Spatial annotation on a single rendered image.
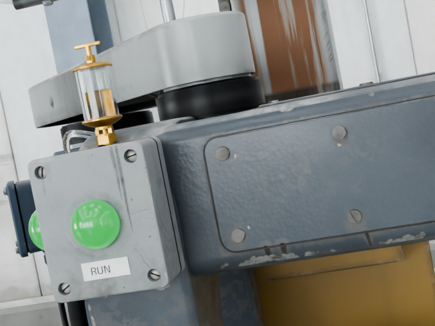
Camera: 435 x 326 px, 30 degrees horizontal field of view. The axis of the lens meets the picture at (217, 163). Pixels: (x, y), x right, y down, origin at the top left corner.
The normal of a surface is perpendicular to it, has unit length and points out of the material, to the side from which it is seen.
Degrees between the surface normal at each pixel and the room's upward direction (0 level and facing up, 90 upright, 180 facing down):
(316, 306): 90
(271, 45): 90
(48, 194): 90
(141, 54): 90
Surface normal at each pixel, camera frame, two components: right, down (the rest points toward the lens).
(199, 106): -0.17, 0.08
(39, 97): -0.87, 0.19
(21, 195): 0.25, 0.00
